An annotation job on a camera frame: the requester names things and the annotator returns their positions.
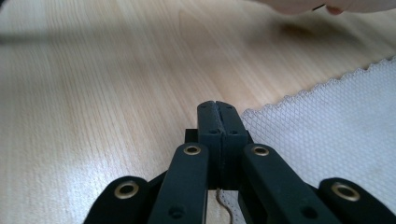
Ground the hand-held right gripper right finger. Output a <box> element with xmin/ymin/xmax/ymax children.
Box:
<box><xmin>216</xmin><ymin>100</ymin><xmax>250</xmax><ymax>190</ymax></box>

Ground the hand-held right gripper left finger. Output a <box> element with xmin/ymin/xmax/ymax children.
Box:
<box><xmin>196</xmin><ymin>100</ymin><xmax>225</xmax><ymax>190</ymax></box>

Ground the beige cloth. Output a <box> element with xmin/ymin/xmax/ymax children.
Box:
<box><xmin>217</xmin><ymin>55</ymin><xmax>396</xmax><ymax>224</ymax></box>

